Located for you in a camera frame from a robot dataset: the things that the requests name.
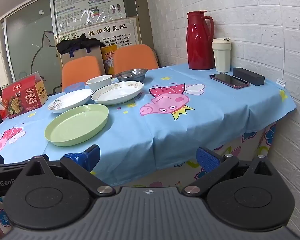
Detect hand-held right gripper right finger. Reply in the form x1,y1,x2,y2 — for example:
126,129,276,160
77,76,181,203
183,147,276,197

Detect cardboard bag with blue handles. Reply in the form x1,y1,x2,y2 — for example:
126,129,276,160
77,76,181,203
61,45,105,67

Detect green plastic plate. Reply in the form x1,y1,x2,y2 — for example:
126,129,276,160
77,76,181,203
44,104,109,147

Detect orange chair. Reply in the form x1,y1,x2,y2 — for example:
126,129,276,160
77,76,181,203
112,44,160,75
62,56,106,92

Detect smartphone in purple case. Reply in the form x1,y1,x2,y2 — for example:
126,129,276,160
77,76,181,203
209,73,250,90

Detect white tumbler cup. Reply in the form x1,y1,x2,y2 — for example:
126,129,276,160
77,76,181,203
212,37,232,73

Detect blue plastic bowl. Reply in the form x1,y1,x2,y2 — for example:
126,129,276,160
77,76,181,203
64,82,86,94

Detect framed wall sign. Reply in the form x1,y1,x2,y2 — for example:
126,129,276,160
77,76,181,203
55,16,142,50

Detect floral table cover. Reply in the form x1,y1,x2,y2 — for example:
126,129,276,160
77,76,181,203
0,122,277,230

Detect red cracker box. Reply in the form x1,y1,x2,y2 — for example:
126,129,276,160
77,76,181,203
2,72,48,119

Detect yellow snack bag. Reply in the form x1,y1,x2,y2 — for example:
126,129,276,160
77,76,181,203
100,45,118,74

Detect frosted glass door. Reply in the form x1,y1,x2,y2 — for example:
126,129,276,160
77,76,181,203
4,0,63,98

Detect black cloth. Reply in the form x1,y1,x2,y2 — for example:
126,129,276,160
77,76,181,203
56,38,106,55

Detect white plate with patterned rim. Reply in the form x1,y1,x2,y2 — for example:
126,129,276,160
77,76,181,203
91,81,145,105

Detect green bordered wall poster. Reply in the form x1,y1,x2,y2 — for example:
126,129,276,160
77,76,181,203
52,0,127,34

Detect white ceramic bowl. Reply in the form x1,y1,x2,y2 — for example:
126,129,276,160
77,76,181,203
86,74,113,92

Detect red thermos jug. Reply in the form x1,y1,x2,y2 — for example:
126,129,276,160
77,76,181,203
186,10,215,70

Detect black rectangular case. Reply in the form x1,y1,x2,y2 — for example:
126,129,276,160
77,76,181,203
232,67,265,86

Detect stainless steel bowl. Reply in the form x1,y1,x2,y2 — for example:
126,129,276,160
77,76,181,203
114,68,148,83

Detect white floral plate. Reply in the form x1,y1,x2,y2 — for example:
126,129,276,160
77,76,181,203
47,89,93,114

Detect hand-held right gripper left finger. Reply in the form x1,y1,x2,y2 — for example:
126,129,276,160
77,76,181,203
22,144,116,197

